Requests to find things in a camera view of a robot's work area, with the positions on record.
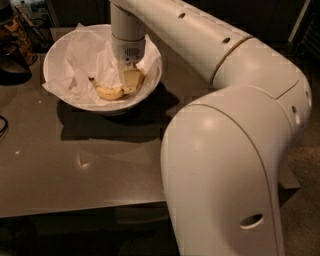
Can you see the white crumpled paper liner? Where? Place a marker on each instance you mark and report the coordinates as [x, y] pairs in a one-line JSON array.
[[83, 60]]

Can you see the black wire rack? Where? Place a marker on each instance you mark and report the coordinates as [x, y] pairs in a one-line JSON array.
[[39, 34]]

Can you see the yellow spotted banana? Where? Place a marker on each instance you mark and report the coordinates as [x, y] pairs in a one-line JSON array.
[[106, 92]]

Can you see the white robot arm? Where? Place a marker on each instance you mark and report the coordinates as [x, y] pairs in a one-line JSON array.
[[221, 154]]

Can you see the black kettle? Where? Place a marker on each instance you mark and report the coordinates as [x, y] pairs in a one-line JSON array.
[[13, 67]]

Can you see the white round bowl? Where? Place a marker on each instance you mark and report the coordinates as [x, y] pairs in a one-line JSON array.
[[53, 63]]

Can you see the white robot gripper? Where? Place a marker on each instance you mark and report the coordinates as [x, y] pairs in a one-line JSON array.
[[128, 50]]

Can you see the brown patterned jar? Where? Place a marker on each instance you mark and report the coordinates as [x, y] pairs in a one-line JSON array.
[[11, 29]]

